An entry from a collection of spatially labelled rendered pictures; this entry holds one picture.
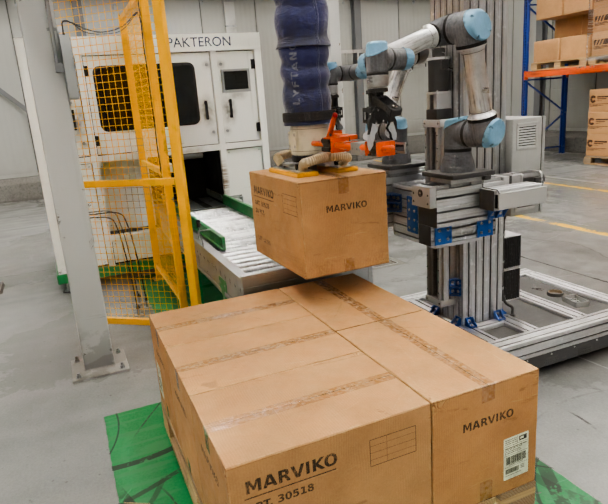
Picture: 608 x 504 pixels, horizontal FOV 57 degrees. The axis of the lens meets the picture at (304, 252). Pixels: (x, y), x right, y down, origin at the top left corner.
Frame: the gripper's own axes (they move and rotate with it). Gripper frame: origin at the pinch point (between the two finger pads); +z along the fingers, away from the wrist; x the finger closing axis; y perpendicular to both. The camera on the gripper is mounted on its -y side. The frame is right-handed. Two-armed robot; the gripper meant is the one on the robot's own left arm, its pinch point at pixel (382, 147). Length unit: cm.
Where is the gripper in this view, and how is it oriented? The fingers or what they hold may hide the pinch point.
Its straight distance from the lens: 204.0
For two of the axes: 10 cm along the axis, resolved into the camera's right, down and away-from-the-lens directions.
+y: -4.2, -1.9, 8.9
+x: -9.1, 1.6, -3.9
